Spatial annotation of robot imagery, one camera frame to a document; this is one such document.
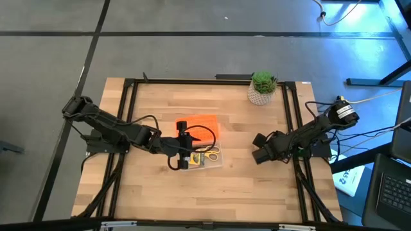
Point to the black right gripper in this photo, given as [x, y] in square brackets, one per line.
[268, 149]

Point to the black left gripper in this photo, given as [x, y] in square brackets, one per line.
[183, 144]

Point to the yellow grey scissors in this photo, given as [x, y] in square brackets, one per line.
[208, 154]

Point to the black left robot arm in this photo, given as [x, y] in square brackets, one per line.
[106, 123]

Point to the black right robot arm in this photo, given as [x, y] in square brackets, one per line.
[321, 126]

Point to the orange perforated box lid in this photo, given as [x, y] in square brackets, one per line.
[205, 123]

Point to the clear plastic pencil box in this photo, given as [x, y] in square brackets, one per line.
[215, 165]

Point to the green plant white patterned pot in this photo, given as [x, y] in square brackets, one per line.
[261, 88]

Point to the white booklet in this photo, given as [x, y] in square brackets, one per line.
[348, 181]

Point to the black slanted desk bar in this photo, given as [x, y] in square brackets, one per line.
[359, 159]

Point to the black desk base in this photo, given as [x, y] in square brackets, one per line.
[369, 82]

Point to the black laptop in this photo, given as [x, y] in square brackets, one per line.
[395, 192]

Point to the black monitor panel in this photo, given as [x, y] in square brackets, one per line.
[403, 134]

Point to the black crossbar silver brackets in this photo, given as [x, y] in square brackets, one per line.
[48, 224]

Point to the grey chair leg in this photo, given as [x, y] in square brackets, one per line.
[9, 148]

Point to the black aluminium table frame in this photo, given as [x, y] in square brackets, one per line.
[192, 81]

